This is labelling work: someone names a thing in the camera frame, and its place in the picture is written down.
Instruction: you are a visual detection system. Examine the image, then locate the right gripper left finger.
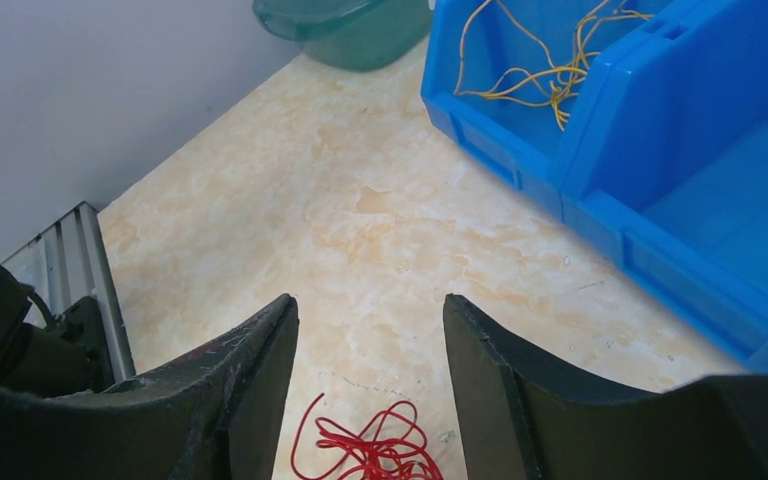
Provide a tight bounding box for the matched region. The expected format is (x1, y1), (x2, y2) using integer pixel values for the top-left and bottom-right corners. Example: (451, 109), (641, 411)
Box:
(0, 294), (299, 479)

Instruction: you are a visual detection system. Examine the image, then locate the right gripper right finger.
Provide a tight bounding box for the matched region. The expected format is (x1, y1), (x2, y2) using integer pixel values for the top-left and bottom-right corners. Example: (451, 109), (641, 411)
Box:
(443, 294), (768, 479)

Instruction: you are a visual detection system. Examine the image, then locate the red wire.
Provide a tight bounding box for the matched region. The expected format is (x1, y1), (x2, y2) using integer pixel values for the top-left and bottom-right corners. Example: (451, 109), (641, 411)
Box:
(289, 394), (445, 480)

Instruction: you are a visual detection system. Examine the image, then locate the yellow wire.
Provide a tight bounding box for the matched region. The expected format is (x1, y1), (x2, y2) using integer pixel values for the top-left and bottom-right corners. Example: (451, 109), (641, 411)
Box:
(453, 0), (654, 132)

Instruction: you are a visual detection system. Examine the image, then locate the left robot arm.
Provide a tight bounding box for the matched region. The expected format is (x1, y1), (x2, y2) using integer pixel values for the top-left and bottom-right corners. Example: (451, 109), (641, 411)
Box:
(0, 265), (115, 398)

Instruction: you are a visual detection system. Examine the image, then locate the blue three-compartment bin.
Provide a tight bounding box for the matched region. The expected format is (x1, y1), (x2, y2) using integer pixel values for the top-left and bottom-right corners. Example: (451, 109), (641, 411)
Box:
(421, 1), (768, 373)

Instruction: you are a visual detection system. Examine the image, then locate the teal translucent plastic tray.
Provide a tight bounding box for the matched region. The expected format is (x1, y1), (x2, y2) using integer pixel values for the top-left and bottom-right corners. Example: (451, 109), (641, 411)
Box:
(252, 0), (432, 72)

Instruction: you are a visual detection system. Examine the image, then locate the aluminium frame rail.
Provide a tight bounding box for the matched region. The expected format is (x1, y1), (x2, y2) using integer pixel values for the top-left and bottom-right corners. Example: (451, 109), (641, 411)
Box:
(1, 202), (136, 382)

